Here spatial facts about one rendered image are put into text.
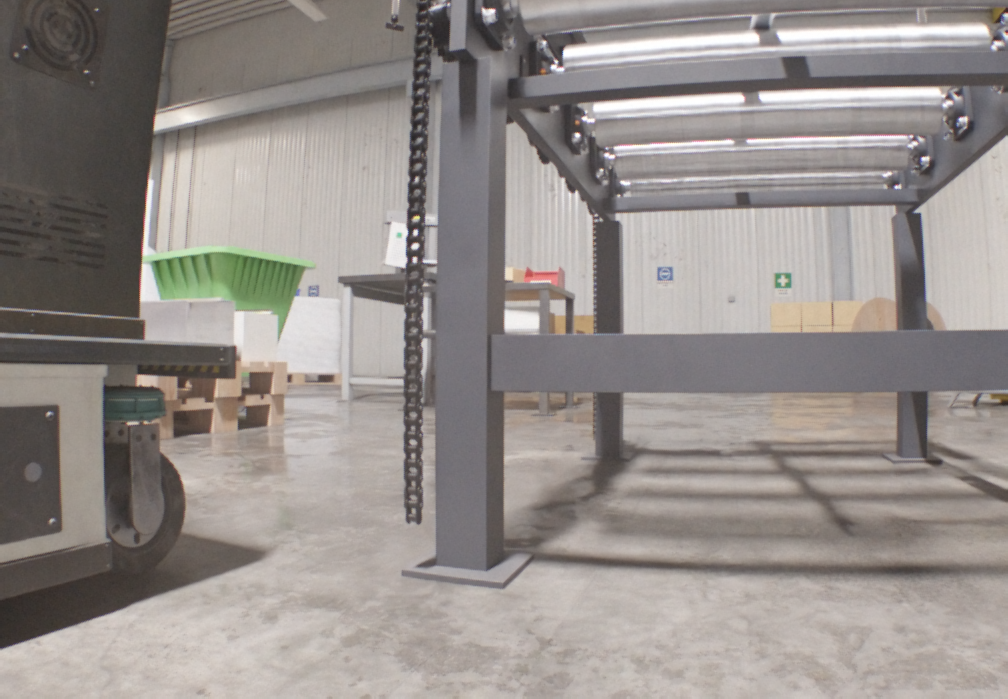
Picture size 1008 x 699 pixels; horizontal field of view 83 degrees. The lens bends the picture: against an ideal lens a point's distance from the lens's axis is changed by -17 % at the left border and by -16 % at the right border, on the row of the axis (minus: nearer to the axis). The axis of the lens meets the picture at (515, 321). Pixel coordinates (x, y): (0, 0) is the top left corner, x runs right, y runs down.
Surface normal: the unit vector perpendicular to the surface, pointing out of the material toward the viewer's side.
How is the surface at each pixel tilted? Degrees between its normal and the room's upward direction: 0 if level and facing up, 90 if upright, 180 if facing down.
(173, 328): 90
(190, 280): 106
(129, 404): 90
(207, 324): 90
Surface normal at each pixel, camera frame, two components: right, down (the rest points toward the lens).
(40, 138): 0.93, -0.02
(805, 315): -0.39, -0.06
